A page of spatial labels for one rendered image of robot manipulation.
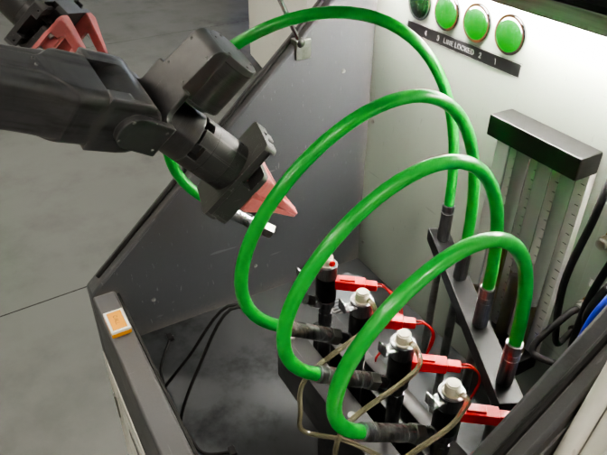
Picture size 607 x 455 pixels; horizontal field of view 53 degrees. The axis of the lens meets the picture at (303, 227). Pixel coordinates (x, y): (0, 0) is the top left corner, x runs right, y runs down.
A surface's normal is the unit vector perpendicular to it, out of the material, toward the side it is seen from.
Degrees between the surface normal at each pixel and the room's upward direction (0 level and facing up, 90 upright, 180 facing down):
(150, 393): 0
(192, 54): 52
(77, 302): 0
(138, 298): 90
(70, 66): 36
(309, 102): 90
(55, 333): 0
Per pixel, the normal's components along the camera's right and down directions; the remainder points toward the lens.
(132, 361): 0.01, -0.82
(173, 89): -0.45, -0.08
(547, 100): -0.87, 0.28
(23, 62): 0.60, -0.66
